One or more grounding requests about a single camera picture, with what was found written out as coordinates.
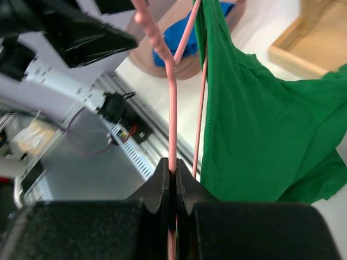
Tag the green tank top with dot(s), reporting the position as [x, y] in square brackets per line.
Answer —
[266, 139]

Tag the wooden clothes rack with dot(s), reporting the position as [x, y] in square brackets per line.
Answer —
[315, 43]

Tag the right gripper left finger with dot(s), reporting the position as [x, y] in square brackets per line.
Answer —
[134, 228]

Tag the aluminium mounting rail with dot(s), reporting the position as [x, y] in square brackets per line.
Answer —
[157, 143]

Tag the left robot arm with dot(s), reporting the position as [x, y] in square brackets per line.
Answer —
[22, 64]

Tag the pink translucent plastic basket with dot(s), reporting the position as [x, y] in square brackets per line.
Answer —
[177, 28]

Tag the pink hanger of green top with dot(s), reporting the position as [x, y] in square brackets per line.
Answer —
[144, 18]

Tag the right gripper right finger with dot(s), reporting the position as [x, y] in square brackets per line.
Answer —
[213, 229]

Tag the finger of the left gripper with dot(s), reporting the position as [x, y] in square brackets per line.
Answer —
[78, 38]

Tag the white slotted cable duct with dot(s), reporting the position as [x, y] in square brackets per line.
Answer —
[134, 152]

